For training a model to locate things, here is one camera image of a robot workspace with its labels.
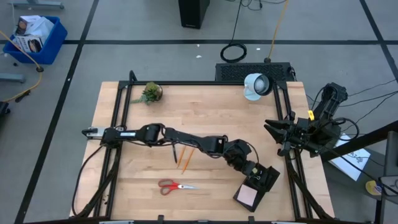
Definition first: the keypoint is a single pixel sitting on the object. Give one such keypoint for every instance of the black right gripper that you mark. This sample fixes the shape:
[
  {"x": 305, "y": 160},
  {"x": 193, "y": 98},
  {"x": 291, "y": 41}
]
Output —
[{"x": 298, "y": 133}]

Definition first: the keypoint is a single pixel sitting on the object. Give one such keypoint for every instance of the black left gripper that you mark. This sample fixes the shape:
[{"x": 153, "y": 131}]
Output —
[{"x": 237, "y": 155}]

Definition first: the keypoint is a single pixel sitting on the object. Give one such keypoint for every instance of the yellow rectangular eraser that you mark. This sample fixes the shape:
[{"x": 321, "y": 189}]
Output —
[{"x": 255, "y": 170}]

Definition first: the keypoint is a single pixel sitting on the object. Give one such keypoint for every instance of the black binder clip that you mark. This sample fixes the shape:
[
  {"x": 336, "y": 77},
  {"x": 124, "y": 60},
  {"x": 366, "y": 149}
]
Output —
[{"x": 258, "y": 178}]

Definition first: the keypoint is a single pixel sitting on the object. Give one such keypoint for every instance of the pink sticky note pad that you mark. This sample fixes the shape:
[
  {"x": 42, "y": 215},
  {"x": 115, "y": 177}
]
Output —
[{"x": 247, "y": 195}]

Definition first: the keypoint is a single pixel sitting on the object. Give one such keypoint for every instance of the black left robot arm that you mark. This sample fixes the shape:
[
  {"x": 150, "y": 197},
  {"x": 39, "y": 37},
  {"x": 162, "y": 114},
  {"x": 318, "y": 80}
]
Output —
[{"x": 186, "y": 138}]

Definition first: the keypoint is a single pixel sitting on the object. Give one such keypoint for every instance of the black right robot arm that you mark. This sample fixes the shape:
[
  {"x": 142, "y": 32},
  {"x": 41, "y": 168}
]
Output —
[{"x": 329, "y": 99}]

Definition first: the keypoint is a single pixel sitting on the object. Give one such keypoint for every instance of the black desk organizer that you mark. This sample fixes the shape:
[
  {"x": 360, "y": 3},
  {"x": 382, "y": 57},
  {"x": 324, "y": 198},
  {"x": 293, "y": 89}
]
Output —
[{"x": 270, "y": 180}]

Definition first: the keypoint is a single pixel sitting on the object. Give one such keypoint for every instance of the black perforated case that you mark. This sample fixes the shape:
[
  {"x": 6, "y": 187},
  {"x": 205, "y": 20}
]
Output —
[{"x": 253, "y": 71}]

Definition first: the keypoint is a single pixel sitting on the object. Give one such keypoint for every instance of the black pen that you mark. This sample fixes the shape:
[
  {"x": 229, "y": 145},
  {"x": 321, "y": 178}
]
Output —
[{"x": 175, "y": 154}]

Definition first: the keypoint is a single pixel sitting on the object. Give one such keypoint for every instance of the white printed paper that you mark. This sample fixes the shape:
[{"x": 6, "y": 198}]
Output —
[{"x": 351, "y": 161}]

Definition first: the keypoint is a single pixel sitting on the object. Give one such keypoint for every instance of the black stand beam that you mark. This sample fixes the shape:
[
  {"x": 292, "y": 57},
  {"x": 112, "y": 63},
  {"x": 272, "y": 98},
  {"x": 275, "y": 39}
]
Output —
[{"x": 357, "y": 143}]

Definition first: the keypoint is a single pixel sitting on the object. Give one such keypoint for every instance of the yellow tape roll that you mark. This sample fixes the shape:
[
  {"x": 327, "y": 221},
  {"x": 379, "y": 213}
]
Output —
[{"x": 373, "y": 188}]

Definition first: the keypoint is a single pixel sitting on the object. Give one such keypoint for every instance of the black upright stand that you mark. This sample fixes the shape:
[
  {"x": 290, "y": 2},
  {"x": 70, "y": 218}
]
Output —
[{"x": 391, "y": 155}]

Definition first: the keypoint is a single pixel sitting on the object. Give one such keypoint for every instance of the potted succulent plant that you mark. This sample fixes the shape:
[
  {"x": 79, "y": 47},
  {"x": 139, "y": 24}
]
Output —
[{"x": 151, "y": 92}]

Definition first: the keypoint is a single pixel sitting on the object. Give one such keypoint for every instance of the black computer tower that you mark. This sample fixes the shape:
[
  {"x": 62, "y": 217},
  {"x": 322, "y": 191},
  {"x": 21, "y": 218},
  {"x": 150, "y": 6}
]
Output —
[{"x": 192, "y": 12}]

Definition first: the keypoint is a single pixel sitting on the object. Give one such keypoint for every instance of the blue plastic bin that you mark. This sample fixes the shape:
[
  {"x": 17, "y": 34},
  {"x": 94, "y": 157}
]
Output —
[{"x": 53, "y": 46}]

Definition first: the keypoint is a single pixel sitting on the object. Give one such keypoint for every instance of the black floor equipment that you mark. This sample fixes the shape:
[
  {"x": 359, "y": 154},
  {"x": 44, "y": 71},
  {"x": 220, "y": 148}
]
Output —
[{"x": 3, "y": 109}]

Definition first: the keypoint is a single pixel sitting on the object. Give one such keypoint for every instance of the white printed carton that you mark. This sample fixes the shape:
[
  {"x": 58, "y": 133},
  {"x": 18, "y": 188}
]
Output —
[
  {"x": 28, "y": 43},
  {"x": 23, "y": 23}
]

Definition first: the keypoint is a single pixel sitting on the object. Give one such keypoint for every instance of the grey table foot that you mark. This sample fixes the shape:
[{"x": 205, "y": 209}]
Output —
[
  {"x": 35, "y": 3},
  {"x": 11, "y": 77}
]

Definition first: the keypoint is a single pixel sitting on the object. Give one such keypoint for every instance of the black rail clamp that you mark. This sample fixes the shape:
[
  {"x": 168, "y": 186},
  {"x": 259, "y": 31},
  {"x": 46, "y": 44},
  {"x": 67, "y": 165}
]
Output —
[
  {"x": 160, "y": 218},
  {"x": 251, "y": 219}
]

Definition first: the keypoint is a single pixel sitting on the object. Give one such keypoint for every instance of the black table frame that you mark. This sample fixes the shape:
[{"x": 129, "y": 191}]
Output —
[{"x": 202, "y": 83}]

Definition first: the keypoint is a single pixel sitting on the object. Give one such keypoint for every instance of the silver aluminium bracket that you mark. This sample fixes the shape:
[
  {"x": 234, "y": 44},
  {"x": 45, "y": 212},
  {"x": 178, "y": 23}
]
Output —
[{"x": 116, "y": 222}]

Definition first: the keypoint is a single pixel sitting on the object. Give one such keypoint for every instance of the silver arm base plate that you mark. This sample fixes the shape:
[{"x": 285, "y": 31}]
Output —
[{"x": 93, "y": 132}]

